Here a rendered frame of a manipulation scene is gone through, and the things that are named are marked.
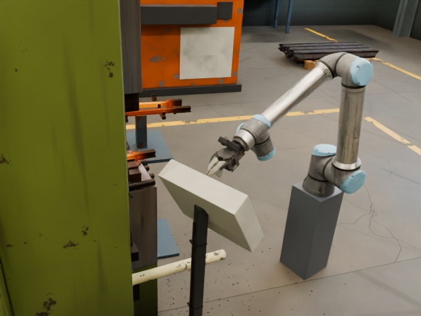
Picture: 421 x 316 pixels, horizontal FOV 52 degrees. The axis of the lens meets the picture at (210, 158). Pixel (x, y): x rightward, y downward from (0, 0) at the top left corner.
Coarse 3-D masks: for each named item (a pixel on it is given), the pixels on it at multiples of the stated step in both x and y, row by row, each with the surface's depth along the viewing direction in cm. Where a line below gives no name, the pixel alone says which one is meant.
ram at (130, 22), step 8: (120, 0) 145; (128, 0) 147; (136, 0) 148; (120, 8) 147; (128, 8) 148; (136, 8) 149; (128, 16) 149; (136, 16) 150; (128, 24) 150; (136, 24) 151; (128, 32) 151; (136, 32) 153; (128, 40) 153; (136, 40) 154; (128, 48) 154; (136, 48) 155; (128, 56) 155; (136, 56) 157; (128, 64) 157; (136, 64) 158; (128, 72) 158; (136, 72) 159; (128, 80) 160; (136, 80) 161; (128, 88) 161; (136, 88) 162
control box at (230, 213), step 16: (160, 176) 150; (176, 176) 148; (192, 176) 146; (208, 176) 144; (176, 192) 153; (192, 192) 142; (208, 192) 140; (224, 192) 138; (240, 192) 136; (192, 208) 156; (208, 208) 144; (224, 208) 134; (240, 208) 133; (208, 224) 160; (224, 224) 147; (240, 224) 137; (256, 224) 147; (240, 240) 150; (256, 240) 152
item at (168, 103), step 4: (168, 100) 252; (172, 100) 252; (176, 100) 252; (180, 100) 253; (140, 104) 247; (144, 104) 247; (148, 104) 248; (152, 104) 249; (156, 104) 249; (164, 104) 251; (168, 104) 251; (172, 104) 253; (176, 104) 254; (180, 104) 255
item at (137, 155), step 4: (132, 152) 196; (136, 152) 196; (140, 152) 196; (144, 152) 196; (148, 152) 196; (152, 152) 197; (128, 156) 193; (132, 156) 194; (136, 156) 193; (140, 156) 196; (144, 156) 197; (148, 156) 198; (152, 156) 198; (136, 160) 194
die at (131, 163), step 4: (128, 152) 200; (128, 160) 192; (132, 160) 193; (128, 164) 190; (132, 164) 190; (136, 164) 190; (128, 168) 188; (132, 168) 189; (136, 168) 190; (132, 172) 186; (136, 172) 186; (140, 172) 186; (132, 176) 185; (136, 176) 186; (140, 176) 187; (132, 180) 186; (136, 180) 187; (140, 180) 188
